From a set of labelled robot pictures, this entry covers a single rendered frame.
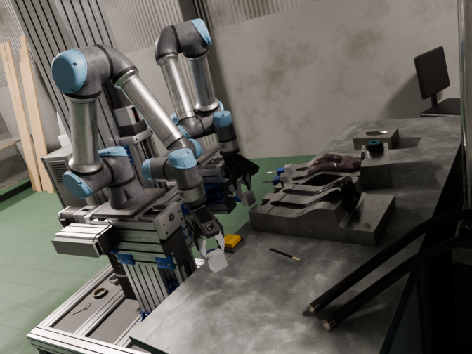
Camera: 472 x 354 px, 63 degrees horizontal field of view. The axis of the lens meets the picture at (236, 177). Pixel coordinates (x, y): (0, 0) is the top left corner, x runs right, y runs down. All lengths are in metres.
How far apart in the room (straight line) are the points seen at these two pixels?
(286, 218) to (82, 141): 0.77
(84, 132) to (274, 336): 0.86
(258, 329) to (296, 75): 3.49
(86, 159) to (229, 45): 3.38
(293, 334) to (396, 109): 3.36
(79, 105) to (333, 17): 3.21
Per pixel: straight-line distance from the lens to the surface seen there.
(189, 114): 1.59
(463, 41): 1.21
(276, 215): 1.49
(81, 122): 1.34
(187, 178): 1.12
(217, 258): 1.24
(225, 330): 1.18
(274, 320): 1.16
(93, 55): 1.28
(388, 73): 4.14
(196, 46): 1.70
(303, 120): 4.45
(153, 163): 1.20
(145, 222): 1.54
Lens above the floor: 1.58
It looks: 21 degrees down
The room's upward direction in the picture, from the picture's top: 15 degrees counter-clockwise
